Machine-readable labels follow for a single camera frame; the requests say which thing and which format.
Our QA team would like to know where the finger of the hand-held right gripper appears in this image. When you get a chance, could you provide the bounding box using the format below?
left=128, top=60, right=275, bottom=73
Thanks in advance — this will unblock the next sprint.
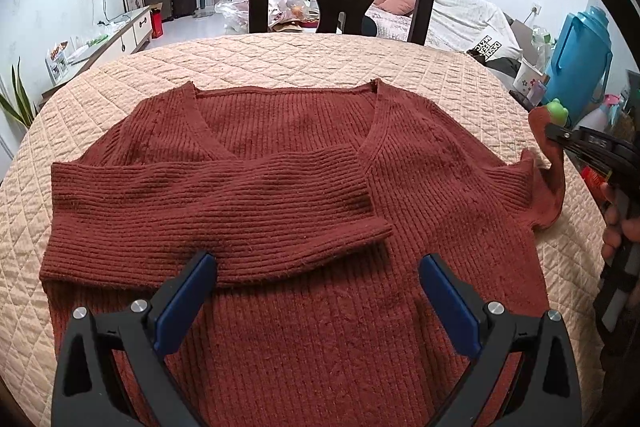
left=545, top=122, right=640, bottom=158

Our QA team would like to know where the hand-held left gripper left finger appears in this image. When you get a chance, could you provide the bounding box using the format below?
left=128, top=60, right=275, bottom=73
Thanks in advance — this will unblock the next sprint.
left=50, top=251, right=218, bottom=427

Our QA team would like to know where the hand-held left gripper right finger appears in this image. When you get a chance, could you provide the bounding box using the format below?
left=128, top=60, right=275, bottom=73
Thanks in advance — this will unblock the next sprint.
left=419, top=253, right=583, bottom=427

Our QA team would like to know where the rust red knit sweater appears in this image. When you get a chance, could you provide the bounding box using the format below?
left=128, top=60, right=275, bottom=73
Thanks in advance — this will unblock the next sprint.
left=39, top=79, right=568, bottom=427

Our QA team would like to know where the person's right hand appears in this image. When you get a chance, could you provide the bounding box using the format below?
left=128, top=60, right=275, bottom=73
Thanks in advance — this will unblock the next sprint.
left=601, top=182, right=640, bottom=263

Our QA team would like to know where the green frog toy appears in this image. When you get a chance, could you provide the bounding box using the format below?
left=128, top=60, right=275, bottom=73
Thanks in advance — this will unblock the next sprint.
left=545, top=99, right=569, bottom=126

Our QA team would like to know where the blue thermos jug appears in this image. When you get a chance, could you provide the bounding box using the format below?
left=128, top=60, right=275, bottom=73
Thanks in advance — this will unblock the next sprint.
left=542, top=6, right=613, bottom=128

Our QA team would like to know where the white flowered paper cup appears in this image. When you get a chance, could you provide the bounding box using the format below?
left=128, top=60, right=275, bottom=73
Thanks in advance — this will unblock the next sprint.
left=513, top=59, right=547, bottom=96

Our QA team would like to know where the white printed shirt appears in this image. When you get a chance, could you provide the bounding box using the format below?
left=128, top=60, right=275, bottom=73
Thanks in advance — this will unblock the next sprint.
left=430, top=0, right=524, bottom=62

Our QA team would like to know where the bed with pale cover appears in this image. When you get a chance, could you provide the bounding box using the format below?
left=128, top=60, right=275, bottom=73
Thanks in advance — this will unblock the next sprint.
left=367, top=0, right=526, bottom=75

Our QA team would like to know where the green potted plant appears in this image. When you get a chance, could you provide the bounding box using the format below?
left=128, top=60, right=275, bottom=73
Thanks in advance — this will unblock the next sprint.
left=0, top=57, right=38, bottom=128

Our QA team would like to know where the colourful printed box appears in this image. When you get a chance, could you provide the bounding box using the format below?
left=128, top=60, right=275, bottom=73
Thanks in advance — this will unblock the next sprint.
left=46, top=46, right=72, bottom=82

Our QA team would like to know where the beige quilted table cover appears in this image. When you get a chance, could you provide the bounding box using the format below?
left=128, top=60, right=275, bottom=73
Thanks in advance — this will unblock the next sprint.
left=0, top=32, right=618, bottom=415

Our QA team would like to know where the white low cabinet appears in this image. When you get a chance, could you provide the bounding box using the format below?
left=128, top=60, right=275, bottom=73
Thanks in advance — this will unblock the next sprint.
left=40, top=5, right=153, bottom=84

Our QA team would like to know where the clear plastic bag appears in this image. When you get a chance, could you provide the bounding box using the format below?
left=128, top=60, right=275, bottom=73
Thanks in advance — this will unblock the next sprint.
left=215, top=0, right=250, bottom=32

